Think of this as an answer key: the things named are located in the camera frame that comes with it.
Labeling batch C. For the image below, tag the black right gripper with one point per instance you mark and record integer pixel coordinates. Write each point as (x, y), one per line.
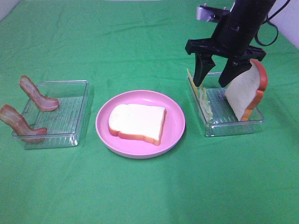
(230, 39)

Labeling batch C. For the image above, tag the yellow toy cheese slice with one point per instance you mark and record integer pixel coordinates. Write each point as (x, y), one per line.
(195, 89)

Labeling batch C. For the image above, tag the green toy lettuce leaf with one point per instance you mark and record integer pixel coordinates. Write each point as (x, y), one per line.
(205, 104)

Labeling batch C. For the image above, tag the toy bread slice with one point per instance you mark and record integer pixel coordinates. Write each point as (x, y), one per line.
(137, 122)
(246, 91)

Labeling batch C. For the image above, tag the toy bacon strip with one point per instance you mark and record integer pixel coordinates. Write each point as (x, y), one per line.
(42, 102)
(16, 121)

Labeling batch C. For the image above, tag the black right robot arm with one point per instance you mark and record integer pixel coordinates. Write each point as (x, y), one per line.
(251, 12)

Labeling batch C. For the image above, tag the right clear plastic tray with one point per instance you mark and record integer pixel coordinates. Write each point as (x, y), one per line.
(224, 122)

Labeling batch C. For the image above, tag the clear plastic tray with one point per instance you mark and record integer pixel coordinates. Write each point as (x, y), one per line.
(224, 122)
(65, 125)

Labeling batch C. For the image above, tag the pink round plate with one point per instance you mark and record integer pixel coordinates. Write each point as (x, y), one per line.
(173, 129)

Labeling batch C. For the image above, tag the green tablecloth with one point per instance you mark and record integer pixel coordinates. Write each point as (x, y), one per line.
(120, 46)

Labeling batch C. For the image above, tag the left clear plastic tray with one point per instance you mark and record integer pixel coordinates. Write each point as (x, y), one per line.
(65, 125)

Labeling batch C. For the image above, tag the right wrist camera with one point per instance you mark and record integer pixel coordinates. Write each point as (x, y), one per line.
(210, 14)

